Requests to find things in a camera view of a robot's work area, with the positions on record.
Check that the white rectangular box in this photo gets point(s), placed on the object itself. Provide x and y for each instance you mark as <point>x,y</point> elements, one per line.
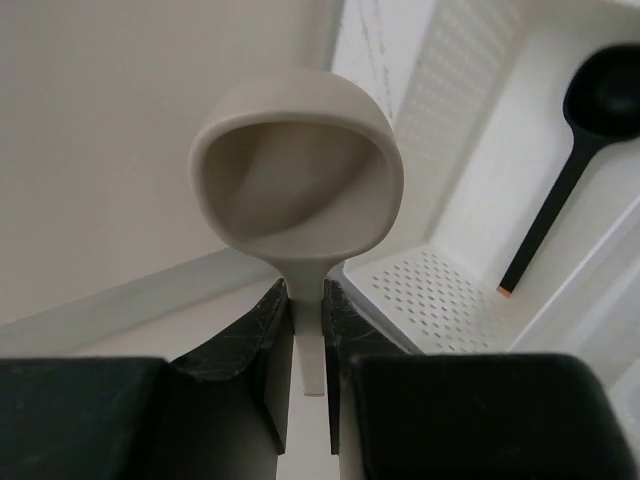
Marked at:
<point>475,92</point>

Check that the beige wooden spoon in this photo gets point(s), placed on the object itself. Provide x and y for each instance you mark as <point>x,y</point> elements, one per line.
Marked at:
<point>299,169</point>

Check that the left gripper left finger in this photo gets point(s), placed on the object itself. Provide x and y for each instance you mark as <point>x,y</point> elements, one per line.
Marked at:
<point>219,411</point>

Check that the black ladle spoon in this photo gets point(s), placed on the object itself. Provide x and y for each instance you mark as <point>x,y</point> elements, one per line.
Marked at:
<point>601,107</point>

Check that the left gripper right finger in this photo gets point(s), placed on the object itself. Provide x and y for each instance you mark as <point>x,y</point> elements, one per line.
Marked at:
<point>395,414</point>

